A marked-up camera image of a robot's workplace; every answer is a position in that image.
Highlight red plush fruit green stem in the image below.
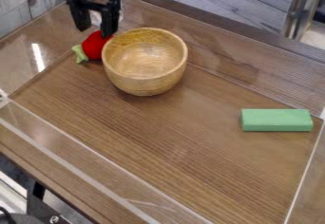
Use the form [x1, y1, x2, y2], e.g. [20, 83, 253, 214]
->
[71, 30, 112, 64]

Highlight black table leg bracket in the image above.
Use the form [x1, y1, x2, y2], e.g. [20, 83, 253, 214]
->
[27, 182, 71, 224]

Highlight wooden bowl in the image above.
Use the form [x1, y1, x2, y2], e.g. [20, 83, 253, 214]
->
[102, 28, 187, 96]

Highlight clear acrylic tray wall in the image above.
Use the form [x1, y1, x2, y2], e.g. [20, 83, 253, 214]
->
[0, 90, 213, 224]

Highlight metal table leg background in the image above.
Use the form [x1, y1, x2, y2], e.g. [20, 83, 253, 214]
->
[282, 0, 320, 41]

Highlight green rectangular block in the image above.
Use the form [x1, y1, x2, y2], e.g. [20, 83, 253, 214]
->
[241, 109, 313, 132]

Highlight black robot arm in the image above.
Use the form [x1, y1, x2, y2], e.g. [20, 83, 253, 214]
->
[65, 0, 122, 38]

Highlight clear acrylic corner bracket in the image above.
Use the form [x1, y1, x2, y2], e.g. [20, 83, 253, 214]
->
[89, 10, 123, 27]

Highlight black cable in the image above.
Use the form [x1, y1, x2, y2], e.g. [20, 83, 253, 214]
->
[0, 206, 17, 224]

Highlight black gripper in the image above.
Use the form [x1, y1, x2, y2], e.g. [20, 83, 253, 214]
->
[67, 0, 120, 38]

